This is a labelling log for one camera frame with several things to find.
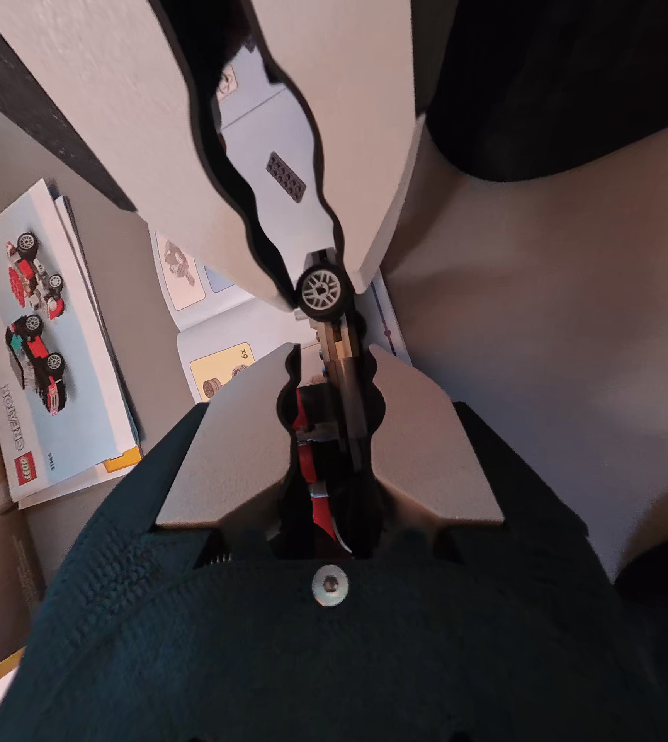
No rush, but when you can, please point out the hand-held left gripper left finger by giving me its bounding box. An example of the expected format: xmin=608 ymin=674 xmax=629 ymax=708
xmin=157 ymin=345 xmax=302 ymax=557

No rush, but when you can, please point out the red black lego vehicle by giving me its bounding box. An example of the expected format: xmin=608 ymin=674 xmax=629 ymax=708
xmin=288 ymin=311 xmax=379 ymax=557

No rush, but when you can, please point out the small lego wheel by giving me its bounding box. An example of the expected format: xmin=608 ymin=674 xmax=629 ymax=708
xmin=297 ymin=265 xmax=350 ymax=316

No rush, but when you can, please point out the closed lego instruction booklet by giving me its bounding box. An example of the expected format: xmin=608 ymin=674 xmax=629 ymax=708
xmin=0 ymin=180 xmax=143 ymax=511

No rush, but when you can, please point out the open lego instruction booklet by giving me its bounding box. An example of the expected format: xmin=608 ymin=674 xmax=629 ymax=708
xmin=149 ymin=41 xmax=410 ymax=407

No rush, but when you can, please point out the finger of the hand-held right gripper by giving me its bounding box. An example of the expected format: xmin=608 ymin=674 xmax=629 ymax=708
xmin=247 ymin=0 xmax=416 ymax=293
xmin=0 ymin=0 xmax=302 ymax=311

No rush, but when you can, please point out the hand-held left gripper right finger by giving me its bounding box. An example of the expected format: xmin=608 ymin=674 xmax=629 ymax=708
xmin=367 ymin=346 xmax=504 ymax=555

